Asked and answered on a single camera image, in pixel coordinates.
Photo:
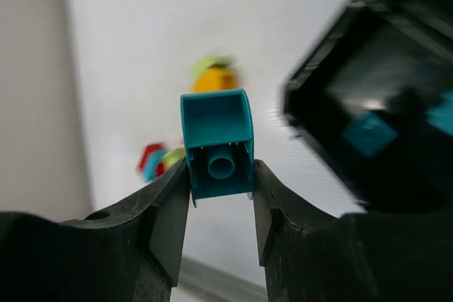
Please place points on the black four-compartment tray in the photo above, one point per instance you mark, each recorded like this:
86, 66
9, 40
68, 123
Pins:
394, 58

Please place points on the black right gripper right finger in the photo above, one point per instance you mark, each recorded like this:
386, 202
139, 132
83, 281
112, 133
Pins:
309, 255

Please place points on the small teal curved brick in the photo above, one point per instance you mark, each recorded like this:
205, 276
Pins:
441, 116

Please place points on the small teal square brick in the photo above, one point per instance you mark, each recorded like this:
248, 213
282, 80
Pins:
369, 134

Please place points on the teal brick beside red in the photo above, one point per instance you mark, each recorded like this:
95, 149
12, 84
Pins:
153, 167

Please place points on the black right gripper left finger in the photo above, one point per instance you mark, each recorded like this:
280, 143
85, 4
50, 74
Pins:
129, 251

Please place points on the red rectangular lego brick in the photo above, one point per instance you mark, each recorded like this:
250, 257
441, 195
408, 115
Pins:
147, 150

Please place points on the teal oval lego brick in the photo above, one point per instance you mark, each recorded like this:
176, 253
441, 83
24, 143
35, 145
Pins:
219, 143

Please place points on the light green curved 2x2 brick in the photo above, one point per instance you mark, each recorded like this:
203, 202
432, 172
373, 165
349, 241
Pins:
172, 157

